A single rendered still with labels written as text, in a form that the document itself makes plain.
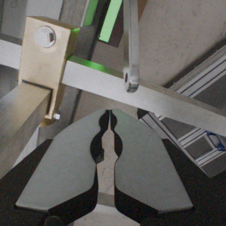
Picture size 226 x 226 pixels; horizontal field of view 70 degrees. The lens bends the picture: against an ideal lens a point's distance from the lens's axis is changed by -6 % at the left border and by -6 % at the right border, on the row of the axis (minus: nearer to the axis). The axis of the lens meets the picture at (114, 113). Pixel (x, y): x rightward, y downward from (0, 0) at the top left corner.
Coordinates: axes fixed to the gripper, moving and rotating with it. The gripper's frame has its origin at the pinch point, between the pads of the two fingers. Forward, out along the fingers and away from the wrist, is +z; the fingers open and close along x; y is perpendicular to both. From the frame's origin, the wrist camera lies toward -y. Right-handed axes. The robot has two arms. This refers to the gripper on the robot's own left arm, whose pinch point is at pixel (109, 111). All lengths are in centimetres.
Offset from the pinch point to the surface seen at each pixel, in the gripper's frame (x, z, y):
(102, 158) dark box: -10, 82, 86
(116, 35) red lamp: 0.8, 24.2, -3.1
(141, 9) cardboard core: 14, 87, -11
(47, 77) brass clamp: -7.4, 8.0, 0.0
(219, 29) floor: 62, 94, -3
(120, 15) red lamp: 1.5, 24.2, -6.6
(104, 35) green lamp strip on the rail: -1.5, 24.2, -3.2
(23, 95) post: -9.0, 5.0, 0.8
